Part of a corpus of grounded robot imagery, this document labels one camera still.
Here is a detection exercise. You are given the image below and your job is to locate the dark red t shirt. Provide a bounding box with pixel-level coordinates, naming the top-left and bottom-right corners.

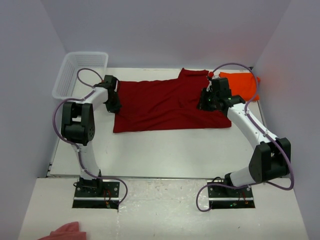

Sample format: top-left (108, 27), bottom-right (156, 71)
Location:
top-left (113, 68), bottom-right (232, 134)

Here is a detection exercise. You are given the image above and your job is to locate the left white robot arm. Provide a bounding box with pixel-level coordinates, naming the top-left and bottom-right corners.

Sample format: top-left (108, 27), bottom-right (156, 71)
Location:
top-left (60, 75), bottom-right (122, 197)

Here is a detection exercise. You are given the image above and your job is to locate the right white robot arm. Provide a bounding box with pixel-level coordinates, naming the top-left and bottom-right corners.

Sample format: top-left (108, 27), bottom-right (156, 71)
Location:
top-left (197, 77), bottom-right (291, 197)

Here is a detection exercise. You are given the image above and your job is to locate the folded orange t shirt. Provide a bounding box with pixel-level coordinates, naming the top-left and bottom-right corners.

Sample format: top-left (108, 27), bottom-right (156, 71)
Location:
top-left (219, 72), bottom-right (257, 102)

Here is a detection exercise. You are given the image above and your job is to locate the white plastic basket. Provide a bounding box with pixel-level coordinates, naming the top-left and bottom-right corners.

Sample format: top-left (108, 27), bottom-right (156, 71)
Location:
top-left (52, 51), bottom-right (109, 101)

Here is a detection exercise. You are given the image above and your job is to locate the pink cloth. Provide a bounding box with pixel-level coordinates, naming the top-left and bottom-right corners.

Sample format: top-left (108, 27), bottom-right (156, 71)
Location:
top-left (40, 221), bottom-right (87, 240)

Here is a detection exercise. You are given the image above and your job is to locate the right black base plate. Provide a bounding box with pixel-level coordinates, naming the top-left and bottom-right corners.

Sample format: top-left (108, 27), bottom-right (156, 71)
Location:
top-left (207, 186), bottom-right (256, 210)

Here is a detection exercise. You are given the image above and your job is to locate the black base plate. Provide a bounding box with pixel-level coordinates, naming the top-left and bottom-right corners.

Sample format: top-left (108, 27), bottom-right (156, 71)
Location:
top-left (207, 186), bottom-right (256, 210)
top-left (72, 177), bottom-right (120, 210)

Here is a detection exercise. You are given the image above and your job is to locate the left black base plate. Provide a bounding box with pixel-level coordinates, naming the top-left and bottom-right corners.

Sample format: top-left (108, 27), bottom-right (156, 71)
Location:
top-left (72, 177), bottom-right (120, 210)

